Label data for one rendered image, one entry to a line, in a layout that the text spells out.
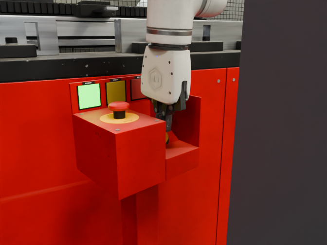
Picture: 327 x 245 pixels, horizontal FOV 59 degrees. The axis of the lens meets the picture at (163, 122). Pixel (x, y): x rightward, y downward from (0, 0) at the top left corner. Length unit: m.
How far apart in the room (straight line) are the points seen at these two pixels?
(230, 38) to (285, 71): 0.86
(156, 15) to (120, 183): 0.29
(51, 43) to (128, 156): 0.45
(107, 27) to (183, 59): 0.64
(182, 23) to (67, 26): 0.64
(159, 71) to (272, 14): 0.33
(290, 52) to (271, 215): 0.14
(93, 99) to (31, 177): 0.28
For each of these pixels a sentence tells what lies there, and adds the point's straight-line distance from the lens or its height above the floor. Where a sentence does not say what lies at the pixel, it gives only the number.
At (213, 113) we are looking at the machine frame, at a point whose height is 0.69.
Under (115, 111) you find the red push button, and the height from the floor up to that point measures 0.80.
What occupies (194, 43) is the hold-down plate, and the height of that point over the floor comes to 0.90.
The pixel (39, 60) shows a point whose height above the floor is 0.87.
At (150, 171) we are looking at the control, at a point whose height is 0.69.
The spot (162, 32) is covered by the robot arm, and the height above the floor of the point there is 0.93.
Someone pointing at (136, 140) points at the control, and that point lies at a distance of 0.49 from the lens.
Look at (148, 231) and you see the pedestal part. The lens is 0.67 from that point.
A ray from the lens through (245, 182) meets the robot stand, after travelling 0.29.
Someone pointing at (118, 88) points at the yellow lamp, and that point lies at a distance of 0.63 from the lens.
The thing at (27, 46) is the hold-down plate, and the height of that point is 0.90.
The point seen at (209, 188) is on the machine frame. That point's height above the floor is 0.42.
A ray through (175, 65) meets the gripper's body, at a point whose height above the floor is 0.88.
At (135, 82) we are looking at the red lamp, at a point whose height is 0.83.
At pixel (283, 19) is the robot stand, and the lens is 0.24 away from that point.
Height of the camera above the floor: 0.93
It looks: 17 degrees down
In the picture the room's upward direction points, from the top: straight up
